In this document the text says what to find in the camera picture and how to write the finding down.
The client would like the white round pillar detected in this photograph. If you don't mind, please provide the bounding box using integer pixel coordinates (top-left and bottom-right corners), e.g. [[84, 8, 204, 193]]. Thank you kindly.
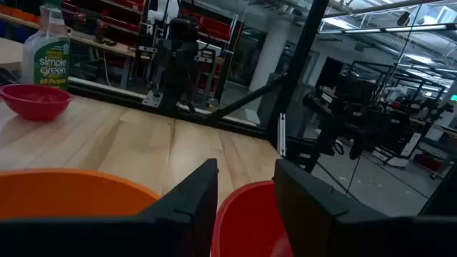
[[248, 14, 293, 94]]

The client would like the Simple Green spray bottle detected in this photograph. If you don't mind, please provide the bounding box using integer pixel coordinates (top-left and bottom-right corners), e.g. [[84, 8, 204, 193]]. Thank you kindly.
[[21, 0, 71, 90]]

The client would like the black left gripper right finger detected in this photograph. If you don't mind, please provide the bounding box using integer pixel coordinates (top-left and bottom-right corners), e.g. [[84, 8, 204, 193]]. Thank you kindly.
[[273, 158, 457, 257]]

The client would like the black aluminium frame rail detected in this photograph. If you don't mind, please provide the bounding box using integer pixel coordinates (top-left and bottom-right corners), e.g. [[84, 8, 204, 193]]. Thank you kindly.
[[67, 76, 279, 140]]

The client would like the orange plastic bowl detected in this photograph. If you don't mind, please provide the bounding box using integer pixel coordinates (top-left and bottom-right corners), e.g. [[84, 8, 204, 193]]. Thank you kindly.
[[0, 168, 162, 220]]

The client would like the silver post bracket strip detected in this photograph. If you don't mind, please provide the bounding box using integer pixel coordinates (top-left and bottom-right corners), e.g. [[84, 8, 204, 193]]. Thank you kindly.
[[278, 113, 286, 157]]

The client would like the wooden top workbench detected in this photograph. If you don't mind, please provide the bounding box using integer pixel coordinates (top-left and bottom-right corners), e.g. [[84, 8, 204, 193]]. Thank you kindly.
[[0, 12, 146, 90]]

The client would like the small crimson plastic bowl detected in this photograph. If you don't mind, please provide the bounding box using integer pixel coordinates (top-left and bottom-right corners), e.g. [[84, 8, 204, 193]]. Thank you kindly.
[[0, 84, 74, 122]]

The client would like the white hanging cable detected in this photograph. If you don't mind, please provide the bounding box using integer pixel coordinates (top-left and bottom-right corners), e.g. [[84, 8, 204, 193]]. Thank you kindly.
[[102, 52, 112, 87]]

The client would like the thin black hanging cable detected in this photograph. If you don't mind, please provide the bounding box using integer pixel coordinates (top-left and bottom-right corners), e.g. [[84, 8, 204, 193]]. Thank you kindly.
[[344, 0, 424, 196]]

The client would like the silver corner bracket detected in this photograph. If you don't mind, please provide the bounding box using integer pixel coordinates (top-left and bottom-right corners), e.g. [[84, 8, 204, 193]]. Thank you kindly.
[[141, 90, 164, 109]]

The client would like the black vertical frame post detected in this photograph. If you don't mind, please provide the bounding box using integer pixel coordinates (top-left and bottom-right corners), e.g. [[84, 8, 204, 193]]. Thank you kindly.
[[266, 0, 329, 143]]

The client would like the black robot workstation frame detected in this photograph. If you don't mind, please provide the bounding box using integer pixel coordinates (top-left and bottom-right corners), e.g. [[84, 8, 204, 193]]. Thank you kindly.
[[302, 59, 449, 171]]

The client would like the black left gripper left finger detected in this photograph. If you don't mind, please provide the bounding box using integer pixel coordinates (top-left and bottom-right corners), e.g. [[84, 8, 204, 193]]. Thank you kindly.
[[0, 158, 219, 257]]

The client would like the black diagonal frame brace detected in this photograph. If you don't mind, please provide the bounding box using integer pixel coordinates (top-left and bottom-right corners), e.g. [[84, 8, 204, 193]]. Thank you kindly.
[[210, 73, 288, 124]]

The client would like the orange plastic bin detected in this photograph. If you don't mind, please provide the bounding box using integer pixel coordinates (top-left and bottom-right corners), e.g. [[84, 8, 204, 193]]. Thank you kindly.
[[0, 4, 41, 23]]

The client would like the shelf with red bins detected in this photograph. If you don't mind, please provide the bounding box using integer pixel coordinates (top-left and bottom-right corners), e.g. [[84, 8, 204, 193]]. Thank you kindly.
[[178, 0, 244, 106]]

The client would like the red plastic bowl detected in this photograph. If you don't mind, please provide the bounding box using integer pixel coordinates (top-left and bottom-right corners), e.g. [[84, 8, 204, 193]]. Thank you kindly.
[[211, 180, 296, 257]]

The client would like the ceiling strip light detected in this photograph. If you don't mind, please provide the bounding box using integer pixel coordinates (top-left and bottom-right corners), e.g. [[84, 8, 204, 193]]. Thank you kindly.
[[317, 24, 457, 35]]

